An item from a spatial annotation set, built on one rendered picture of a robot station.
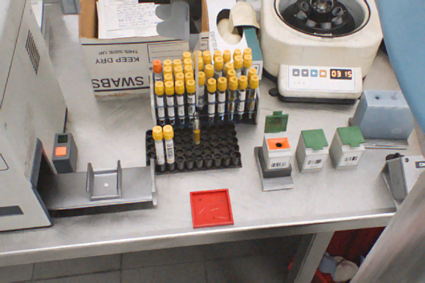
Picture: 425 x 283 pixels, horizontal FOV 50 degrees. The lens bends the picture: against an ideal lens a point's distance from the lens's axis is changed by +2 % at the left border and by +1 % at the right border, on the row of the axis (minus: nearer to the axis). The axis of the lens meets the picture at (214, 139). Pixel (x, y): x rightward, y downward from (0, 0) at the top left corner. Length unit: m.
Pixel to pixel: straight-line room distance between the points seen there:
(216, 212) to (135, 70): 0.33
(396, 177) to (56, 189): 0.57
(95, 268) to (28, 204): 1.01
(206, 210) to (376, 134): 0.36
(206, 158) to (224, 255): 0.93
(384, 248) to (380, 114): 0.70
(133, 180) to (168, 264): 0.95
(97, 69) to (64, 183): 0.24
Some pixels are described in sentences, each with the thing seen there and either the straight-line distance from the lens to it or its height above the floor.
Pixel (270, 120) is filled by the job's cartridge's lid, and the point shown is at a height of 0.98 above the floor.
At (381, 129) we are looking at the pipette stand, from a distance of 0.89.
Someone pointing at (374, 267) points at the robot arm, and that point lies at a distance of 0.17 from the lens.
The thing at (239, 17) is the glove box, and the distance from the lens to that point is 0.99.
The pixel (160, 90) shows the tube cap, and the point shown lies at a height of 0.98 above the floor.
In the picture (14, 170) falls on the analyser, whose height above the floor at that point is 1.04.
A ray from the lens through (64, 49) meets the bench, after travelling 1.09.
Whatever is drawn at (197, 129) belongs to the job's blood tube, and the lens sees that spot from 0.78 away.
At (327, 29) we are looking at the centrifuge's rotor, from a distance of 0.96.
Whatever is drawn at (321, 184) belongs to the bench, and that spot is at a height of 0.87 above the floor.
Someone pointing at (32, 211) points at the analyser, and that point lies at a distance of 0.75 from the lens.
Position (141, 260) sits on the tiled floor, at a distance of 1.70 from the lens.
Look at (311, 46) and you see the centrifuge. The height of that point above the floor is 0.98.
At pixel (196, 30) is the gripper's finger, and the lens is 0.60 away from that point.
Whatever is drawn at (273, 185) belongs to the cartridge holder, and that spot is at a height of 0.89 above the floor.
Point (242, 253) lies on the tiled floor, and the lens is 1.70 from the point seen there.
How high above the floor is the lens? 1.54
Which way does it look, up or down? 51 degrees down
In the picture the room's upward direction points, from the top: 2 degrees clockwise
